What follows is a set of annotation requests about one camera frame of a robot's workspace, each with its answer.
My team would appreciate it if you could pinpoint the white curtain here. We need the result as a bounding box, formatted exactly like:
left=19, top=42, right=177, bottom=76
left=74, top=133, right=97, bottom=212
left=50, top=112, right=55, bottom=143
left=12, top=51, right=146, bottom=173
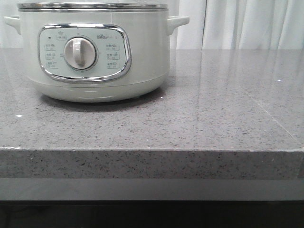
left=0, top=0, right=304, bottom=50

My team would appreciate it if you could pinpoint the glass lid with steel rim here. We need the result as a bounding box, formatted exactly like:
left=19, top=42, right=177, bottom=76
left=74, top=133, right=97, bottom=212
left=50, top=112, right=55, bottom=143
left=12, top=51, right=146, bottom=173
left=17, top=2, right=168, bottom=12

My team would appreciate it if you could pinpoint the pale green electric cooking pot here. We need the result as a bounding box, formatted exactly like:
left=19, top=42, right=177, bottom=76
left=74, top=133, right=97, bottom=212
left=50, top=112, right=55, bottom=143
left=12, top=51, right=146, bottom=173
left=4, top=4, right=190, bottom=103

